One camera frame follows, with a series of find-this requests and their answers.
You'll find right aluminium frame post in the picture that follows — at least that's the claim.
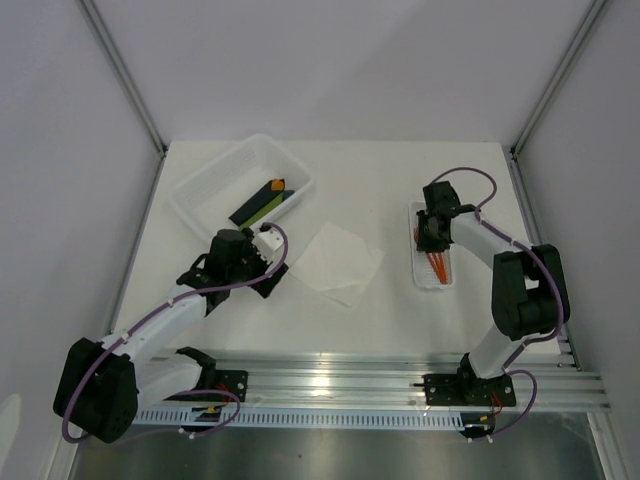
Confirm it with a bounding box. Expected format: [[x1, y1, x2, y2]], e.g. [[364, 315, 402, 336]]
[[509, 0, 612, 161]]

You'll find left aluminium frame post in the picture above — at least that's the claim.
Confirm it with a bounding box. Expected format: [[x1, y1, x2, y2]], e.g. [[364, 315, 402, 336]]
[[76, 0, 168, 158]]

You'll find large white plastic basket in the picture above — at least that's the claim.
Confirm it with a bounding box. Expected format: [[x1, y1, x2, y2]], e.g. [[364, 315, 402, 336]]
[[168, 134, 315, 242]]

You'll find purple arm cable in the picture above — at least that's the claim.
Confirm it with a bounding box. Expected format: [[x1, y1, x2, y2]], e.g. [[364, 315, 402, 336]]
[[62, 222, 290, 444], [432, 166, 564, 436]]

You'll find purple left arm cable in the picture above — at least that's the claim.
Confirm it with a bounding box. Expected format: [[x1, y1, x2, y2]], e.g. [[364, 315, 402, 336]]
[[62, 222, 290, 444]]

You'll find aluminium mounting rail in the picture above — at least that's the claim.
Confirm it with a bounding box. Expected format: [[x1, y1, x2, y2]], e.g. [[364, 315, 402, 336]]
[[207, 350, 611, 413]]

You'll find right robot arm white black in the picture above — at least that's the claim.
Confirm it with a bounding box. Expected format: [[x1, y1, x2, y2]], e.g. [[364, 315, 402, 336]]
[[415, 181, 570, 406]]

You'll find white slotted cable duct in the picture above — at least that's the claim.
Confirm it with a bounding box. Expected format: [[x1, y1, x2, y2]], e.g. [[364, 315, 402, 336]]
[[133, 405, 464, 431]]

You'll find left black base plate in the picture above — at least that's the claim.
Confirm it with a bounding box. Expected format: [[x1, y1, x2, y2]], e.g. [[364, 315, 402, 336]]
[[195, 370, 249, 402]]

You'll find orange plastic knife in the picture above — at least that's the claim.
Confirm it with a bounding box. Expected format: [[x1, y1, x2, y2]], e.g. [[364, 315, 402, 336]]
[[427, 252, 448, 285]]

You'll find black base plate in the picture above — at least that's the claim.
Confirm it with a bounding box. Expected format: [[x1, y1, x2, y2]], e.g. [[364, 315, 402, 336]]
[[195, 370, 249, 402], [422, 374, 516, 407]]

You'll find small white utensil tray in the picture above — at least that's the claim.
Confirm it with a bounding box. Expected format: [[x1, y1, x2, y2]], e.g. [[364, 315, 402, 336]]
[[408, 198, 459, 292]]

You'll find orange plastic spoon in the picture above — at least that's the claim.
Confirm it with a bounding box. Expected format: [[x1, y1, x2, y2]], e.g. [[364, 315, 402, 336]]
[[436, 251, 452, 285]]

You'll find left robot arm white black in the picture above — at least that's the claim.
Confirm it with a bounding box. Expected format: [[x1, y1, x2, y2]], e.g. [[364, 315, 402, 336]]
[[53, 222, 289, 444]]

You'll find white paper napkin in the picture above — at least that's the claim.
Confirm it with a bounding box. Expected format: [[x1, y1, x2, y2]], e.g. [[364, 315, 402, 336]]
[[291, 222, 384, 307]]

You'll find green rolled napkin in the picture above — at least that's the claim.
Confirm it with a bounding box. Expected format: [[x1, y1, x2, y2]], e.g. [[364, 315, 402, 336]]
[[239, 190, 295, 230]]

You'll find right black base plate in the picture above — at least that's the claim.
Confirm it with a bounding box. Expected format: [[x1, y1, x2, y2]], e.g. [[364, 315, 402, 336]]
[[422, 374, 516, 407]]

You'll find right side aluminium rail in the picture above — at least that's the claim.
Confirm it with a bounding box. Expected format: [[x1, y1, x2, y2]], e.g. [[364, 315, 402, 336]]
[[503, 147, 571, 353]]

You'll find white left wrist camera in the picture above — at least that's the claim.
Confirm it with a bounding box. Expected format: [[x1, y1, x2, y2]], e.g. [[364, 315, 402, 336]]
[[252, 228, 285, 264]]

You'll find aluminium frame post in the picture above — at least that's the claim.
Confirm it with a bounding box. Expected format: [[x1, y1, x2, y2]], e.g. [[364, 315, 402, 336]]
[[76, 0, 168, 158], [509, 0, 612, 161]]

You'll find orange plastic fork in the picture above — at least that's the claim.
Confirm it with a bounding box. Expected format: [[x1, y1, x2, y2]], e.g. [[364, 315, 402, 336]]
[[413, 227, 440, 280]]

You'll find dark navy rolled napkin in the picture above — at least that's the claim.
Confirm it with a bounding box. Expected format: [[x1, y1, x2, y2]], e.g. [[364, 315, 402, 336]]
[[229, 178, 286, 227]]

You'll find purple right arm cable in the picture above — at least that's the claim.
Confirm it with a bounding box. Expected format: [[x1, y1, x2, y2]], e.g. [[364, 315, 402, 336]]
[[432, 166, 564, 436]]

